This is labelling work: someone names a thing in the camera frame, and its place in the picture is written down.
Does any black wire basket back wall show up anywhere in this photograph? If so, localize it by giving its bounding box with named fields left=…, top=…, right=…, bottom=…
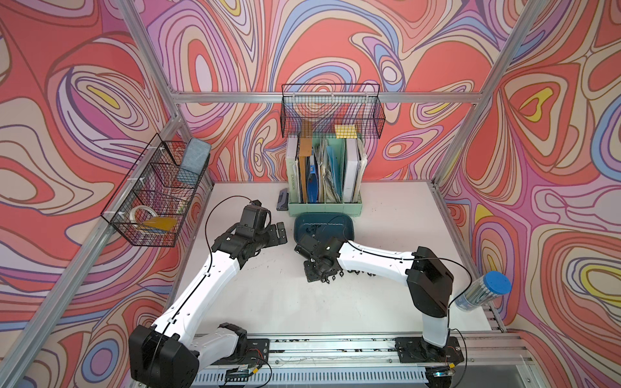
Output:
left=281, top=81, right=386, bottom=139

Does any grey stapler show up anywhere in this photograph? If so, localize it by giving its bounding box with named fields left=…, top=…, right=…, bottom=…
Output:
left=277, top=189, right=289, bottom=211

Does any white binder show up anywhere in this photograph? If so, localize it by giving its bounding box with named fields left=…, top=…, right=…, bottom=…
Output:
left=343, top=138, right=359, bottom=203

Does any yellow pad in basket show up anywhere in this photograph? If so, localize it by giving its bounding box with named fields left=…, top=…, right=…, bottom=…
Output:
left=137, top=217, right=177, bottom=234

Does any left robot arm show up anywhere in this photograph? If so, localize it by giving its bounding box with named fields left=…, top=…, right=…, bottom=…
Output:
left=129, top=222, right=287, bottom=387

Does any aluminium front rail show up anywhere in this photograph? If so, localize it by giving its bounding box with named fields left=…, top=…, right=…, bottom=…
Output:
left=189, top=331, right=548, bottom=387

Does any white tape roll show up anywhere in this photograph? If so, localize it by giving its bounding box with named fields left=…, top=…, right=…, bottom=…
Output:
left=129, top=205, right=158, bottom=224

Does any brown folder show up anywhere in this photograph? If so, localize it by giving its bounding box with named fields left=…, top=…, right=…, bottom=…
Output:
left=298, top=137, right=313, bottom=203

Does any yellow sticky note pad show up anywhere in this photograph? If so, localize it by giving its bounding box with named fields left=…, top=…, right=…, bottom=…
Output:
left=334, top=124, right=358, bottom=139

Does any grey blue sponge block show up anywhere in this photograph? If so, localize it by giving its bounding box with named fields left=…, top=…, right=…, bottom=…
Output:
left=180, top=138, right=211, bottom=175

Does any teal plastic storage tray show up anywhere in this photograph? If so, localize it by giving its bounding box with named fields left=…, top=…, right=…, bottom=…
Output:
left=294, top=213, right=355, bottom=243

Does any black wire basket left wall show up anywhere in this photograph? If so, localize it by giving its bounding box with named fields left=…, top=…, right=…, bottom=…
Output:
left=100, top=134, right=210, bottom=247

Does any blue lid clear jar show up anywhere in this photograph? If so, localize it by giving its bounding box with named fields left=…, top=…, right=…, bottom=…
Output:
left=454, top=271, right=512, bottom=311

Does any blue folder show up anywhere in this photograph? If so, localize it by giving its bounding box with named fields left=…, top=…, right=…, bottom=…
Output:
left=307, top=162, right=320, bottom=203

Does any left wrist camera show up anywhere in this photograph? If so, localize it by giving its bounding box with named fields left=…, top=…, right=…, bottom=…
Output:
left=240, top=200, right=272, bottom=233

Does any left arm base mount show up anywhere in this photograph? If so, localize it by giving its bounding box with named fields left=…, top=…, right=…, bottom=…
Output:
left=214, top=338, right=270, bottom=365

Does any black wire basket wall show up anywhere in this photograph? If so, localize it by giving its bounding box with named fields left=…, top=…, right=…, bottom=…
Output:
left=281, top=81, right=386, bottom=139
left=100, top=134, right=210, bottom=247

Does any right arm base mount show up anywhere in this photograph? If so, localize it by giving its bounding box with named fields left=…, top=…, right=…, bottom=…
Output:
left=395, top=336, right=465, bottom=365

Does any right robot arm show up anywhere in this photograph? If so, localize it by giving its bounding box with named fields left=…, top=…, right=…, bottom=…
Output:
left=294, top=235, right=454, bottom=349

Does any mint green file organizer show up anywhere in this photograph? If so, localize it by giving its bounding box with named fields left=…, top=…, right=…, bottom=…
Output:
left=285, top=137, right=368, bottom=217

